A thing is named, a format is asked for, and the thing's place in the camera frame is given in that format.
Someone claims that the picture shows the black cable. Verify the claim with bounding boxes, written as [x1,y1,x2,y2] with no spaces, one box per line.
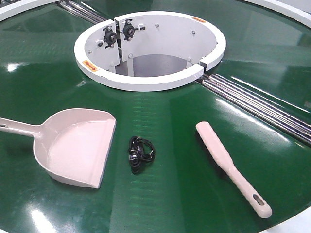
[127,135,155,174]

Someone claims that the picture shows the pink plastic dustpan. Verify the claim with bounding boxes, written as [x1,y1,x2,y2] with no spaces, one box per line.
[0,108,116,188]

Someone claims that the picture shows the white outer conveyor rim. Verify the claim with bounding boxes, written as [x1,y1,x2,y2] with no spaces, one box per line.
[0,0,311,28]

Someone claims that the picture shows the far steel roller bars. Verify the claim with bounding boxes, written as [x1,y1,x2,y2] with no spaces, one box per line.
[57,0,107,24]

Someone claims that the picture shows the steel roller bars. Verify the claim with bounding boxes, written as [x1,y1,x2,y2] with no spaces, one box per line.
[197,74,311,146]
[57,0,107,24]

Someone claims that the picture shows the right steel roller bars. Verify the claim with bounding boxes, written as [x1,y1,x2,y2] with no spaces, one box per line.
[197,74,311,146]

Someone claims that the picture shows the white inner conveyor ring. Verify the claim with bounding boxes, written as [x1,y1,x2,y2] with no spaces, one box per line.
[73,11,227,92]

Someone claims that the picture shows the right black bearing mount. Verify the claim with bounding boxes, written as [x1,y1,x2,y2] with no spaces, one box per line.
[122,19,146,41]

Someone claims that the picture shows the black bearing mount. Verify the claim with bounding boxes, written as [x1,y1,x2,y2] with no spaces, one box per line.
[122,19,146,41]
[103,26,117,49]

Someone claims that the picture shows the left black bearing mount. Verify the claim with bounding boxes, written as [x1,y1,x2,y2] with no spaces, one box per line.
[103,26,117,49]

